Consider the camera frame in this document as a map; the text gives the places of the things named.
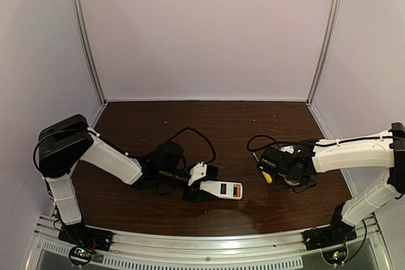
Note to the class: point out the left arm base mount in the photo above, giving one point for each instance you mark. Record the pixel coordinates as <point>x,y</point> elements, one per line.
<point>87,243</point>

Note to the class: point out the aluminium front rail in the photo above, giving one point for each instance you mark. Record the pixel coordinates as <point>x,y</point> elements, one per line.
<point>285,250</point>

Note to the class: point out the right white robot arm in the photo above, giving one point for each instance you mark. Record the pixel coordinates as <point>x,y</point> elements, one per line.
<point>384,149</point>

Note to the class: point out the white remote control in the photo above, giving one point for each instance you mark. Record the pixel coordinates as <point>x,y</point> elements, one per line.
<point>220,189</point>

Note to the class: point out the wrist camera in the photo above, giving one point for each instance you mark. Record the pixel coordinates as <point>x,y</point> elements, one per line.
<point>197,172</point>
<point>291,149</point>

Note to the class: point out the right aluminium corner post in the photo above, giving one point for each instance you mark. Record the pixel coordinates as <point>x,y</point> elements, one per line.
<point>332,18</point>

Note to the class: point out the yellow handled screwdriver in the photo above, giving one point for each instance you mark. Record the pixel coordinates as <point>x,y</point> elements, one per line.
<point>266,176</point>

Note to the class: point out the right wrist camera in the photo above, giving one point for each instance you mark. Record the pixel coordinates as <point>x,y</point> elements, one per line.
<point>291,149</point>

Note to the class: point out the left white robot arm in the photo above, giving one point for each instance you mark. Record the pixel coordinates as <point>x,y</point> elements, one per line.
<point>61,147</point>

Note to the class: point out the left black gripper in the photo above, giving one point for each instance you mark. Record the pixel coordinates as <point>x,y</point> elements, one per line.
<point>196,190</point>

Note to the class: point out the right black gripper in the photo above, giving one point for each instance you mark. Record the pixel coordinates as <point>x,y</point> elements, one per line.
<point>263,162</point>

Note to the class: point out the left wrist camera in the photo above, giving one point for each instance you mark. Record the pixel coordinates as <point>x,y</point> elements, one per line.
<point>197,172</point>

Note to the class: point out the left aluminium corner post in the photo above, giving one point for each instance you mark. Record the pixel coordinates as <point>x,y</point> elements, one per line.
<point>87,51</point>

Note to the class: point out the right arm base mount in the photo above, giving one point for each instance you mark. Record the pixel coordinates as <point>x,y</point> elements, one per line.
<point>332,243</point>

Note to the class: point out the aluminium corner post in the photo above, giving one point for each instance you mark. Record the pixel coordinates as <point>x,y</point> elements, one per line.
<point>332,18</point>
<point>87,51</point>

